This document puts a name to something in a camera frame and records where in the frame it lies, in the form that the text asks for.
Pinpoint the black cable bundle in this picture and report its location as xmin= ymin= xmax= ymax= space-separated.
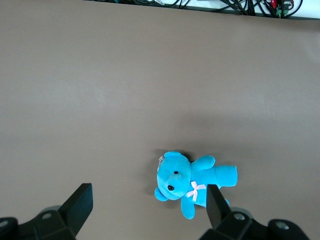
xmin=109 ymin=0 xmax=304 ymax=19

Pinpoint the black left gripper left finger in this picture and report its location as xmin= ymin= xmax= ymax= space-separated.
xmin=0 ymin=182 xmax=94 ymax=240

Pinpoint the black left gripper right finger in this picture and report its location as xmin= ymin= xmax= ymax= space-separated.
xmin=199 ymin=184 xmax=311 ymax=240

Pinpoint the blue teddy bear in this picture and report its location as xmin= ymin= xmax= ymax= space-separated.
xmin=154 ymin=150 xmax=238 ymax=221

